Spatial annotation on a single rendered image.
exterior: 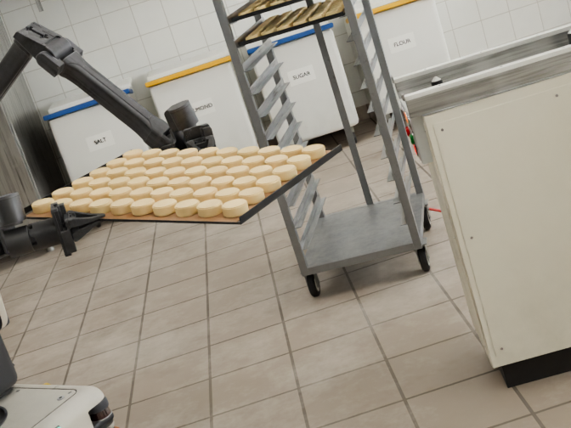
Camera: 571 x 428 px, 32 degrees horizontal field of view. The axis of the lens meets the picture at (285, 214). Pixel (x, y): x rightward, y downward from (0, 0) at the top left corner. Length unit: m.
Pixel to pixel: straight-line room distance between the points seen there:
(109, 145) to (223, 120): 0.71
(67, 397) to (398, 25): 3.69
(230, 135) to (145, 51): 0.96
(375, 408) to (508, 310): 0.52
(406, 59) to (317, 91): 0.58
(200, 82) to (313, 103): 0.70
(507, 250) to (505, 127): 0.34
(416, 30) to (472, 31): 0.85
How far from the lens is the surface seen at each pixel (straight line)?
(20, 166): 5.99
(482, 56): 2.93
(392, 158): 3.70
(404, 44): 6.17
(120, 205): 2.05
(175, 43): 6.71
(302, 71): 6.09
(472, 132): 2.66
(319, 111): 6.14
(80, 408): 3.11
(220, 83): 6.08
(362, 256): 3.83
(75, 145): 6.17
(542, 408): 2.83
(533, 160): 2.71
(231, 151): 2.24
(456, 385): 3.03
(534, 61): 2.67
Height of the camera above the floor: 1.41
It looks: 16 degrees down
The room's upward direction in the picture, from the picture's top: 18 degrees counter-clockwise
